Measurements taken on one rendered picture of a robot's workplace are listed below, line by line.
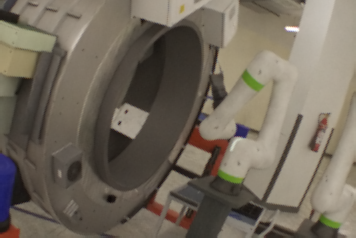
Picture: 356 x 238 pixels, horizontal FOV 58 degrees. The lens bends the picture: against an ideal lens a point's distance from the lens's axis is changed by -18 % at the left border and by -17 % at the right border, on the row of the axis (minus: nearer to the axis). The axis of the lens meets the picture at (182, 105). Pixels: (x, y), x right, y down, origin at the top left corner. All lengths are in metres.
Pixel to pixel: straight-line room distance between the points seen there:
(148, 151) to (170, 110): 0.26
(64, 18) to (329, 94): 4.04
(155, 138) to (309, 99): 2.87
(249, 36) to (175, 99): 9.76
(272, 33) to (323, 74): 7.58
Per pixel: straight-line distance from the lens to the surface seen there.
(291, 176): 4.83
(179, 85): 2.05
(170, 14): 1.21
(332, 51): 4.77
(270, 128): 1.74
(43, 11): 1.28
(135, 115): 2.18
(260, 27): 11.93
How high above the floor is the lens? 1.40
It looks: 7 degrees down
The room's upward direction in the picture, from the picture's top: 21 degrees clockwise
